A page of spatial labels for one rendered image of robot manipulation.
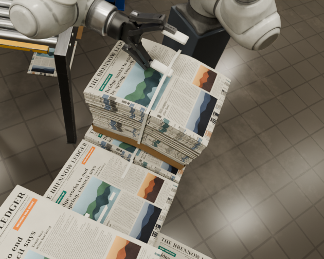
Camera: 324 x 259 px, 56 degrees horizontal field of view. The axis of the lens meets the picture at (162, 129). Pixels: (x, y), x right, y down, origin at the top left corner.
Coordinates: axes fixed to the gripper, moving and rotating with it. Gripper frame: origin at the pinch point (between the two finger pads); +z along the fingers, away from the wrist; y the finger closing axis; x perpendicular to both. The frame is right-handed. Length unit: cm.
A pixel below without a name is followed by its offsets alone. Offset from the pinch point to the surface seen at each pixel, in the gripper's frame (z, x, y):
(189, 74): 5.9, -5.8, 10.4
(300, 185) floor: 110, -57, 111
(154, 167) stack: 10.1, 17.7, 34.4
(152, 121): 2.7, 14.8, 13.0
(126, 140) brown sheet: -2.8, 15.0, 31.1
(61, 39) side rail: -50, -20, 42
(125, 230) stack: 11, 41, 34
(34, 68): -93, -50, 126
